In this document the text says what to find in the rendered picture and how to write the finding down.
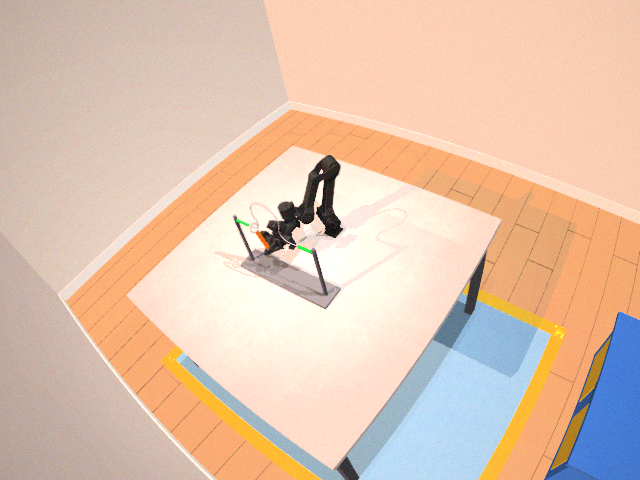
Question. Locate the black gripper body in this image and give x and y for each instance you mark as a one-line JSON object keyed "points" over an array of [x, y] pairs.
{"points": [[287, 236]]}

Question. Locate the orange handle with grey loop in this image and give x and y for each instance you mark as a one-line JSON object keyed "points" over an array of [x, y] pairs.
{"points": [[259, 235]]}

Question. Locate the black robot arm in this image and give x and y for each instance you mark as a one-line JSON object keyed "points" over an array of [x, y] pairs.
{"points": [[305, 212]]}

